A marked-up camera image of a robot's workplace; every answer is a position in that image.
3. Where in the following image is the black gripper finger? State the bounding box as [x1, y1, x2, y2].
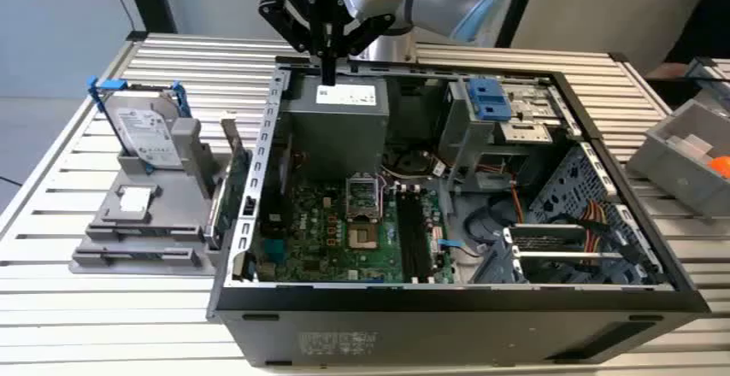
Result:
[329, 14, 397, 86]
[258, 0, 331, 86]

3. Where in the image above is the black RAM slot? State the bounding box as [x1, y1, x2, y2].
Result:
[413, 185, 431, 283]
[405, 185, 425, 283]
[421, 185, 439, 283]
[397, 185, 417, 283]

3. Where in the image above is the grey power supply unit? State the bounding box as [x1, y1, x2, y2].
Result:
[282, 74, 393, 180]

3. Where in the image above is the black CPU cooler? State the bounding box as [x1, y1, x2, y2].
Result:
[391, 147, 443, 179]

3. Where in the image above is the black case fan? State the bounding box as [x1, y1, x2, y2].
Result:
[271, 132, 299, 200]

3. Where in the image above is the hard disk in blue carrier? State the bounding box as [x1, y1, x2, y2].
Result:
[84, 75, 192, 176]

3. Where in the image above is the metal socket cover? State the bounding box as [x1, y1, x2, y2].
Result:
[346, 172, 382, 220]

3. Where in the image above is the green graphics card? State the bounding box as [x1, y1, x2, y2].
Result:
[206, 110, 254, 251]

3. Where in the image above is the CPU socket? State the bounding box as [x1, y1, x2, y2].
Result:
[347, 220, 381, 251]

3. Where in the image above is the grey plastic parts rack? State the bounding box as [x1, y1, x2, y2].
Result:
[67, 117, 230, 277]

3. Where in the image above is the silver CPU chip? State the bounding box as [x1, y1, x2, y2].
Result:
[116, 186, 155, 213]

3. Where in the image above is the green motherboard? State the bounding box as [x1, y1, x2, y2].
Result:
[254, 179, 458, 285]

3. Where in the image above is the metal disk bay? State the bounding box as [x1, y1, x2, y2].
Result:
[473, 221, 646, 285]

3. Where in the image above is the white block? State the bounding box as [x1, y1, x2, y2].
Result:
[668, 133, 712, 156]

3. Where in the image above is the grey plastic bin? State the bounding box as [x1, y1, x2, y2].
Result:
[626, 97, 730, 223]

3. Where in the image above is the orange round object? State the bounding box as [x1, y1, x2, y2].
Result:
[704, 155, 730, 179]

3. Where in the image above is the black open PC case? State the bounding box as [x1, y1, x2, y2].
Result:
[204, 55, 712, 368]

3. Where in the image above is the thin orange wire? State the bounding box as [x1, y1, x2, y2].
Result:
[509, 179, 527, 224]

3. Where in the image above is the black cable bundle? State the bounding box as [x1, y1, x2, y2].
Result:
[462, 203, 509, 261]

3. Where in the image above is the orange yellow red wire bundle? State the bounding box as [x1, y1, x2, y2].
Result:
[581, 199, 609, 253]

